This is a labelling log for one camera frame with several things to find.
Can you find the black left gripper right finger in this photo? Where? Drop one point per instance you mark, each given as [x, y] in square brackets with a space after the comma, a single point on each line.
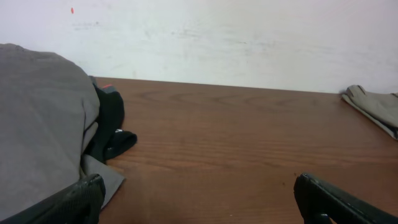
[320, 202]

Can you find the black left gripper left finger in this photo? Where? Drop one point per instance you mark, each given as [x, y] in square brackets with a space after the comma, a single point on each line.
[79, 203]

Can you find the grey cargo shorts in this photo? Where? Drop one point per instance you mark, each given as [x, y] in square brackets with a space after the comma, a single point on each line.
[49, 110]

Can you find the black garment with red waistband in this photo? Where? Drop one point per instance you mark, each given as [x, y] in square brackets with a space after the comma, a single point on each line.
[110, 140]

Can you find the folded khaki shorts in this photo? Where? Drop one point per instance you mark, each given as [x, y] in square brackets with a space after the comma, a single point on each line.
[379, 108]

